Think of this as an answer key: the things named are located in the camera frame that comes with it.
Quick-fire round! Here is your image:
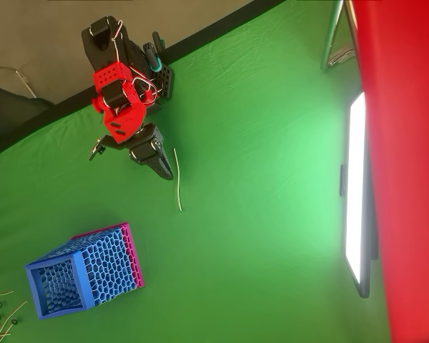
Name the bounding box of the small white cable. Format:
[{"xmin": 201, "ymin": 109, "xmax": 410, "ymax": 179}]
[{"xmin": 172, "ymin": 147, "xmax": 184, "ymax": 213}]

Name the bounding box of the blue and pink lattice basket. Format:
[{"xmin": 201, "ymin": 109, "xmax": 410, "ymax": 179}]
[{"xmin": 24, "ymin": 222, "xmax": 145, "ymax": 322}]

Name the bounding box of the teal and black clamp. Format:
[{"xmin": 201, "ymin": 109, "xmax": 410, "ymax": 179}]
[{"xmin": 142, "ymin": 31, "xmax": 164, "ymax": 74}]

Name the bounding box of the green table cloth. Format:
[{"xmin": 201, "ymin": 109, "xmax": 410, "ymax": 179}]
[{"xmin": 0, "ymin": 0, "xmax": 393, "ymax": 343}]

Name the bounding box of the thin chrome rod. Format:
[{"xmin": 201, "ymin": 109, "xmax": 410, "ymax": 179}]
[{"xmin": 0, "ymin": 64, "xmax": 37, "ymax": 98}]

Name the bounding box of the black chair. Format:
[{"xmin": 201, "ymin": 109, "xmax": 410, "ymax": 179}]
[{"xmin": 0, "ymin": 82, "xmax": 55, "ymax": 142}]

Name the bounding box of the black monitor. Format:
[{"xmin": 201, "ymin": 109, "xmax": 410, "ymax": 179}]
[{"xmin": 339, "ymin": 91, "xmax": 380, "ymax": 299}]

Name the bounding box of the chrome tube stand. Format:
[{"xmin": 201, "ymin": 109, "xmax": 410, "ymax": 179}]
[{"xmin": 320, "ymin": 0, "xmax": 359, "ymax": 74}]

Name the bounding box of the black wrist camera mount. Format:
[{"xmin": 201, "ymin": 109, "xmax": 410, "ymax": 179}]
[{"xmin": 88, "ymin": 134, "xmax": 132, "ymax": 162}]

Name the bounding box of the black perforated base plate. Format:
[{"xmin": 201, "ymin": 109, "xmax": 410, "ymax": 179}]
[{"xmin": 156, "ymin": 63, "xmax": 174, "ymax": 100}]

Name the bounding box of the red and white servo cable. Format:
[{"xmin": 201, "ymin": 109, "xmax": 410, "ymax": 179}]
[{"xmin": 109, "ymin": 19, "xmax": 159, "ymax": 107}]

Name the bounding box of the red blurred mount part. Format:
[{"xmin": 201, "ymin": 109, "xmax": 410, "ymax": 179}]
[{"xmin": 349, "ymin": 0, "xmax": 429, "ymax": 343}]

